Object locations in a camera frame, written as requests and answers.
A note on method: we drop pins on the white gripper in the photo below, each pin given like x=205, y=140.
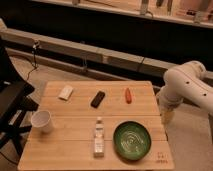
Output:
x=168, y=100

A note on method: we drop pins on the white sponge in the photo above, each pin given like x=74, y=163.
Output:
x=65, y=92

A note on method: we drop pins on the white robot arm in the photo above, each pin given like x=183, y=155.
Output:
x=184, y=82

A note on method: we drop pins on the green ceramic bowl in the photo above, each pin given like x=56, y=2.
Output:
x=131, y=140

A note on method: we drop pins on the orange carrot toy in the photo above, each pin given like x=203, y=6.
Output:
x=128, y=96

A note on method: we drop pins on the black rectangular block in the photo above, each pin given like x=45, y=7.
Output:
x=97, y=99

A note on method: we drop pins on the clear small bottle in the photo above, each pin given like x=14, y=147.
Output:
x=99, y=138

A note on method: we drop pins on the white paper cup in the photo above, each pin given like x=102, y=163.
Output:
x=42, y=121

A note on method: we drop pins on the black chair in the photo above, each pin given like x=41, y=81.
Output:
x=14, y=102

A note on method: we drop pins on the grey wall rail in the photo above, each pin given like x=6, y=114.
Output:
x=109, y=62

